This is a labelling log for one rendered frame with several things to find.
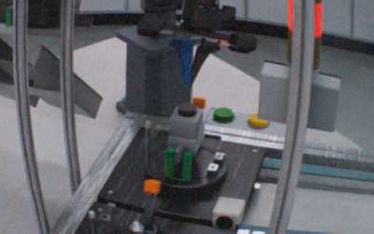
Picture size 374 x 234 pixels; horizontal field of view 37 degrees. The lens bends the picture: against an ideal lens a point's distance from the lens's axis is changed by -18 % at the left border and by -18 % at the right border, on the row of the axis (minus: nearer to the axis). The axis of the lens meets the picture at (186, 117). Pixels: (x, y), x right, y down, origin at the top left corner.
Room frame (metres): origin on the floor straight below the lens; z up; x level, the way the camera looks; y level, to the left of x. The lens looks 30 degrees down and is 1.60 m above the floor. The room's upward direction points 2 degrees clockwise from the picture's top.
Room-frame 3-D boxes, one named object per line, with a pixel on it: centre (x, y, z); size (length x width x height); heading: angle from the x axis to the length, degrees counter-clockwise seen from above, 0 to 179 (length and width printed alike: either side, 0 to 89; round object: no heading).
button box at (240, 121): (1.09, -0.14, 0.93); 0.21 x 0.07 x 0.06; 75
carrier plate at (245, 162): (0.91, 0.00, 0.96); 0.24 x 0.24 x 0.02; 75
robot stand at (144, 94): (1.30, 0.06, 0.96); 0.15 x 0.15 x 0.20; 38
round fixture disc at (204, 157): (0.91, 0.00, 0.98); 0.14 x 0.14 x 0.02
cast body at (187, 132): (0.90, 0.00, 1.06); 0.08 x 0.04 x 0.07; 165
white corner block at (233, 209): (0.79, -0.07, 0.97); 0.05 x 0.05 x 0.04; 75
